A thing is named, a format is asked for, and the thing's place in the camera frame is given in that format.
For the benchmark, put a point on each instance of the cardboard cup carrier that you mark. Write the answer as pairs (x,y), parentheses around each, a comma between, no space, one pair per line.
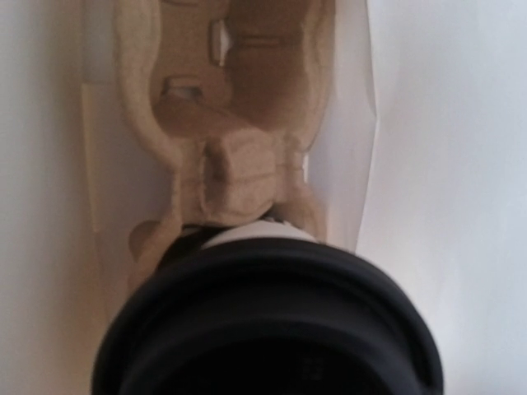
(229,96)

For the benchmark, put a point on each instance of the brown paper bag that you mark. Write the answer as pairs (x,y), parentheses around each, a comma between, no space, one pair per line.
(421,164)

